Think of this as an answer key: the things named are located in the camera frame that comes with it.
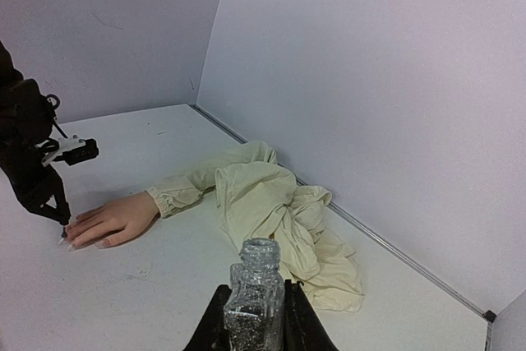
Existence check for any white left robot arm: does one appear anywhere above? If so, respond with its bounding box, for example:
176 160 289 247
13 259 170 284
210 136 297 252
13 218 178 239
1 47 71 226

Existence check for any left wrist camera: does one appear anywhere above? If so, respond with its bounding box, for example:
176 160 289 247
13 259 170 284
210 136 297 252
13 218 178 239
39 135 99 166

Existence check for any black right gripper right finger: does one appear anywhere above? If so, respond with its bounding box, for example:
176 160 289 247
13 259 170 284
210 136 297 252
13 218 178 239
284 279 338 351

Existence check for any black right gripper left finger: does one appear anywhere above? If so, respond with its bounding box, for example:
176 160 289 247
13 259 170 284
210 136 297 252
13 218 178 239
183 284 230 351

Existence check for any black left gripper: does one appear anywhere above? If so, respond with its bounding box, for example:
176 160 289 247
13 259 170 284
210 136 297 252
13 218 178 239
12 162 72 224

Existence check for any clear glitter nail polish bottle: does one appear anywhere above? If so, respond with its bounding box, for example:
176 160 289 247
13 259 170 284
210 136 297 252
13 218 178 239
224 238 285 351

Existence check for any mannequin hand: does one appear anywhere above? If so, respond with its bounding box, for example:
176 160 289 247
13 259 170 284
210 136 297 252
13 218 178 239
59 192 159 250

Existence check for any cream cloth garment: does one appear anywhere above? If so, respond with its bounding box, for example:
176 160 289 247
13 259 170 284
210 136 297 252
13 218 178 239
147 141 364 312

